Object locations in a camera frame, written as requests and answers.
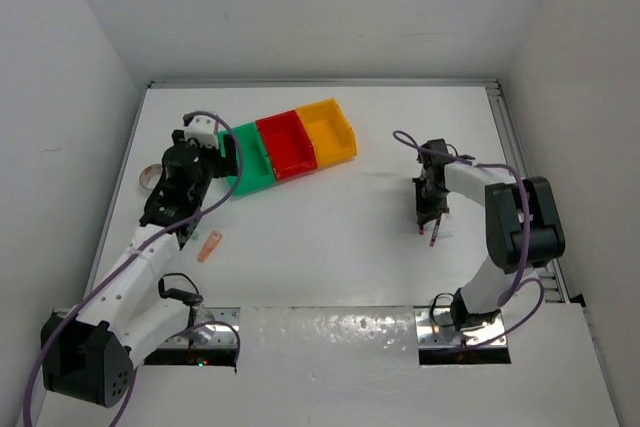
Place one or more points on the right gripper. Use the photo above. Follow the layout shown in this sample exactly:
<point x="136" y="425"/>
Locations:
<point x="426" y="212"/>

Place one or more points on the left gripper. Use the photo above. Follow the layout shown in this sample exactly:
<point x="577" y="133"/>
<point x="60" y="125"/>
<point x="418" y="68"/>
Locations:
<point x="225" y="165"/>

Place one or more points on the pink gel pen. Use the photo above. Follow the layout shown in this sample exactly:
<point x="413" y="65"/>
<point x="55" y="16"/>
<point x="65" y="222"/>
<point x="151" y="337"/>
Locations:
<point x="435" y="233"/>

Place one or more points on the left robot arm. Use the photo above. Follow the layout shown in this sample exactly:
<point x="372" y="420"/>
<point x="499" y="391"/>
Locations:
<point x="91" y="353"/>

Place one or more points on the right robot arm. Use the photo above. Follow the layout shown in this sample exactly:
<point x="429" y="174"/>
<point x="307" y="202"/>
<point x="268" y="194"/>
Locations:
<point x="522" y="225"/>

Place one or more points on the large tape roll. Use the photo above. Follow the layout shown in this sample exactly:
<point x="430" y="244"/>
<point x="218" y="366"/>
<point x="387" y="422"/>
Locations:
<point x="150" y="176"/>

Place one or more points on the green plastic bin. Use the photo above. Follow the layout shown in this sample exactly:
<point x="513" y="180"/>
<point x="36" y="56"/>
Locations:
<point x="257" y="172"/>

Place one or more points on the orange pen cap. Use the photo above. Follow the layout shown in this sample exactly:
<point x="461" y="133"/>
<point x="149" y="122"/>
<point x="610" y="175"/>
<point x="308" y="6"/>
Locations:
<point x="209" y="246"/>

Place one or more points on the red plastic bin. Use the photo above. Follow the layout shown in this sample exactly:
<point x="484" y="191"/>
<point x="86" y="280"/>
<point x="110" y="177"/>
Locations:
<point x="287" y="144"/>

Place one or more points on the yellow plastic bin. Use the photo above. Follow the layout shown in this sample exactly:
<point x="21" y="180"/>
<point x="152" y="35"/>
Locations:
<point x="331" y="135"/>

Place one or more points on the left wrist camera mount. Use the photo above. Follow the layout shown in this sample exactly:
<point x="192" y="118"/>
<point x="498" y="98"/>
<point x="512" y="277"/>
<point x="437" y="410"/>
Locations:
<point x="202" y="131"/>

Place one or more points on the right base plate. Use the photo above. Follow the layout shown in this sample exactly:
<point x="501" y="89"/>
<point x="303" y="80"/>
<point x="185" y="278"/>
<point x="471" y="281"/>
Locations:
<point x="433" y="331"/>

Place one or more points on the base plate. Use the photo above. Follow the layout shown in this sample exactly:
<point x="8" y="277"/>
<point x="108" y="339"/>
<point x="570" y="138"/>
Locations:
<point x="433" y="331"/>
<point x="215" y="331"/>

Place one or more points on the left base plate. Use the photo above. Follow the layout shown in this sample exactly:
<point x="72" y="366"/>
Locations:
<point x="215" y="331"/>

